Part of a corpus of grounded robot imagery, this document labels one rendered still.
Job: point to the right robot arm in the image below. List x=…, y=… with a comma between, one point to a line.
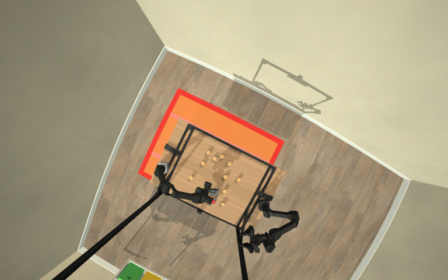
x=275, y=233

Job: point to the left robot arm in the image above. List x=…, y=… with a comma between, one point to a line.
x=197, y=198

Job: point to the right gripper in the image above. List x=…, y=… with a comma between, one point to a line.
x=250, y=232

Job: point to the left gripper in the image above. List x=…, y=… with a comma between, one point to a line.
x=207, y=186

